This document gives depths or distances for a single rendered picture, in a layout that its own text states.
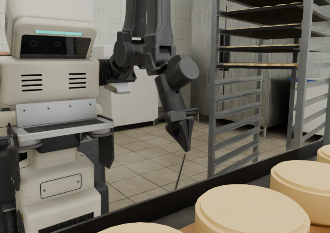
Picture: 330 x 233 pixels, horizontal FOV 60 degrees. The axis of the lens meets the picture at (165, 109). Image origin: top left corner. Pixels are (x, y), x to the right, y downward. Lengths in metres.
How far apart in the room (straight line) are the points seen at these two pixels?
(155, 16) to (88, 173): 0.52
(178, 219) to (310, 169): 0.09
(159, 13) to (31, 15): 0.31
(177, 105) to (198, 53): 3.83
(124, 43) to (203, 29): 3.68
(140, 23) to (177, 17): 5.00
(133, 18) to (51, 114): 0.35
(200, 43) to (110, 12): 1.59
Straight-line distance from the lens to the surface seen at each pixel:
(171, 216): 0.17
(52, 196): 0.95
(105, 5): 5.01
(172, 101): 0.71
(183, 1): 5.99
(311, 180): 0.18
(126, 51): 0.83
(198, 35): 4.55
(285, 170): 0.19
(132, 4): 0.85
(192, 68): 0.69
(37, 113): 0.84
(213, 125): 1.60
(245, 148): 2.00
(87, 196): 0.95
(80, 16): 0.84
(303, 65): 1.38
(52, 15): 0.82
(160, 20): 0.75
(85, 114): 0.88
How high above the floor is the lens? 0.99
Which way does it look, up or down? 10 degrees down
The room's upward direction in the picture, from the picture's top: straight up
